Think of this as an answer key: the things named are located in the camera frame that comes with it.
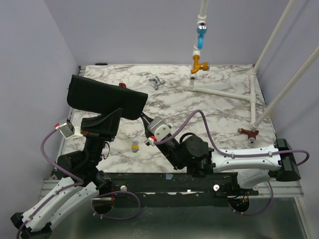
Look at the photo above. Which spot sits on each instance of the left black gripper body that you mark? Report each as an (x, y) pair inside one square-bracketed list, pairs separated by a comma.
[(94, 144)]

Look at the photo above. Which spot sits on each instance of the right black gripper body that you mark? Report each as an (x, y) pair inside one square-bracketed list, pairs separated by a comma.
[(149, 134)]

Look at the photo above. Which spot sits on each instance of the black zip tool case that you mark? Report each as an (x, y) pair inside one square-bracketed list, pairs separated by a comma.
[(93, 96)]

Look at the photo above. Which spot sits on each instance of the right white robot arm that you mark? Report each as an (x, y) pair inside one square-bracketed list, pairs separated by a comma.
[(191, 152)]

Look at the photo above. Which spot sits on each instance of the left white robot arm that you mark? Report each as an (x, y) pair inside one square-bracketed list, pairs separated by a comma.
[(95, 182)]

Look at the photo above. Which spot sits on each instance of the yellow hex key set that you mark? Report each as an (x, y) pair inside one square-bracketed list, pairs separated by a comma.
[(135, 146)]

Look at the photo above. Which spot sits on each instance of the silver metal faucet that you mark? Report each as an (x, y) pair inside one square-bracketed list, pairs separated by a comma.
[(157, 82)]

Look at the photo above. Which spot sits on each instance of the orange faucet on pipe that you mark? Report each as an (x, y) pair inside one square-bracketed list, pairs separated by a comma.
[(197, 66)]

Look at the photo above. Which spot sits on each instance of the brown brass faucet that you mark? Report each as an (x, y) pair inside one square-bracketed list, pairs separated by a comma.
[(250, 134)]

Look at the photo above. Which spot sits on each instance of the blue valve on pipe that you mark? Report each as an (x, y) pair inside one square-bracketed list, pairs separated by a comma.
[(201, 30)]

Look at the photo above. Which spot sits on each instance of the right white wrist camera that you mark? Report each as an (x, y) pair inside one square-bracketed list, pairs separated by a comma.
[(158, 129)]

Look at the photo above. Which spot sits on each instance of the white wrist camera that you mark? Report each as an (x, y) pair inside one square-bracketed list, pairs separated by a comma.
[(158, 129), (68, 130)]

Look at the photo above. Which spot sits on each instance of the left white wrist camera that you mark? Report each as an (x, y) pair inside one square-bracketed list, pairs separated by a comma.
[(68, 130)]

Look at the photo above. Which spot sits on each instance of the aluminium frame rail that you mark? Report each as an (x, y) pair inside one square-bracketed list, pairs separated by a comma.
[(32, 216)]

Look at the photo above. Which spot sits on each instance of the white PVC pipe frame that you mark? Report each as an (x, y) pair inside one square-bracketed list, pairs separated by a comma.
[(293, 30)]

